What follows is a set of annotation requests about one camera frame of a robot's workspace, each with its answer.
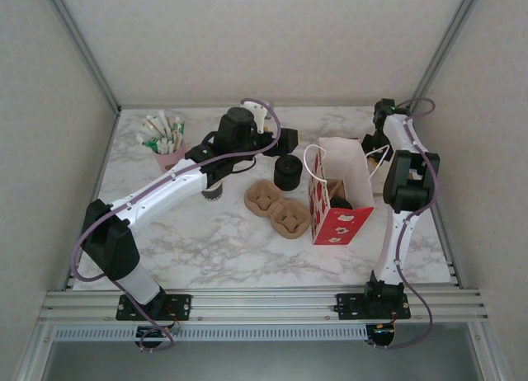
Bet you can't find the aluminium side rail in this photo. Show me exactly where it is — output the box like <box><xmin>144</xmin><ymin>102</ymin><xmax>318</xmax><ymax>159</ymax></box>
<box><xmin>402</xmin><ymin>108</ymin><xmax>463</xmax><ymax>288</ymax></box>
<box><xmin>61</xmin><ymin>108</ymin><xmax>121</xmax><ymax>292</ymax></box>

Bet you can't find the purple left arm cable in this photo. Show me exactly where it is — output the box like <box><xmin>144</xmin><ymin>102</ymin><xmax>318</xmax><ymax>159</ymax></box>
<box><xmin>70</xmin><ymin>96</ymin><xmax>284</xmax><ymax>353</ymax></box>

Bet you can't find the stack of paper cups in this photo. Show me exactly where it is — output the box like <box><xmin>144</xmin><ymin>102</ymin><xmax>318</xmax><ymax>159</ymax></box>
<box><xmin>200</xmin><ymin>178</ymin><xmax>226</xmax><ymax>201</ymax></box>

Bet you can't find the aluminium frame post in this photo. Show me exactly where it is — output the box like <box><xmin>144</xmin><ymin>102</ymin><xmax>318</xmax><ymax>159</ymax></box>
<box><xmin>465</xmin><ymin>321</ymin><xmax>511</xmax><ymax>381</ymax></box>
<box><xmin>16</xmin><ymin>322</ymin><xmax>57</xmax><ymax>381</ymax></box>
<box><xmin>40</xmin><ymin>0</ymin><xmax>123</xmax><ymax>116</ymax></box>
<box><xmin>405</xmin><ymin>0</ymin><xmax>490</xmax><ymax>116</ymax></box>

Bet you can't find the stack of black lids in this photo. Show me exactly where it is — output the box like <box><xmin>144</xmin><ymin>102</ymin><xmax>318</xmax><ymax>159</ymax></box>
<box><xmin>271</xmin><ymin>153</ymin><xmax>304</xmax><ymax>191</ymax></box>

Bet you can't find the aluminium front rail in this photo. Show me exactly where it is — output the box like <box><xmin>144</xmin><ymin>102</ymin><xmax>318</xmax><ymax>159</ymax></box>
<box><xmin>39</xmin><ymin>287</ymin><xmax>490</xmax><ymax>325</ymax></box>

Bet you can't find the black controller board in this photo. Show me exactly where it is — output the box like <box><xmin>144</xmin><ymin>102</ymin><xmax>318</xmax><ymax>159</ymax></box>
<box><xmin>135</xmin><ymin>325</ymin><xmax>177</xmax><ymax>350</ymax></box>
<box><xmin>365</xmin><ymin>322</ymin><xmax>398</xmax><ymax>349</ymax></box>

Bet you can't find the pink paper cup holder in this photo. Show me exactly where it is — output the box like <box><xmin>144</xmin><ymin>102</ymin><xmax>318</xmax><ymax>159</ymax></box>
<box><xmin>154</xmin><ymin>143</ymin><xmax>189</xmax><ymax>172</ymax></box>

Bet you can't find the white slotted cable duct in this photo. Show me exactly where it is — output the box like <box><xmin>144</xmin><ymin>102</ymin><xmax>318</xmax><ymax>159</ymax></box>
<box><xmin>53</xmin><ymin>324</ymin><xmax>369</xmax><ymax>342</ymax></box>

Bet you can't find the brown pulp cup carrier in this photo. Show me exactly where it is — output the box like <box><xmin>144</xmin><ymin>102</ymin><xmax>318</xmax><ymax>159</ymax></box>
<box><xmin>243</xmin><ymin>179</ymin><xmax>311</xmax><ymax>240</ymax></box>

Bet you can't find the red white paper gift bag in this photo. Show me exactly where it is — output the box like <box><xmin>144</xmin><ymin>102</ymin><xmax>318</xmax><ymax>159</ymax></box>
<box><xmin>303</xmin><ymin>135</ymin><xmax>391</xmax><ymax>247</ymax></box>

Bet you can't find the aluminium lower frame post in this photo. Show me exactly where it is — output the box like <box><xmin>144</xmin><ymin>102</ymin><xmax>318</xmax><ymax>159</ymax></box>
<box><xmin>465</xmin><ymin>321</ymin><xmax>511</xmax><ymax>381</ymax></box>
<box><xmin>16</xmin><ymin>322</ymin><xmax>57</xmax><ymax>381</ymax></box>

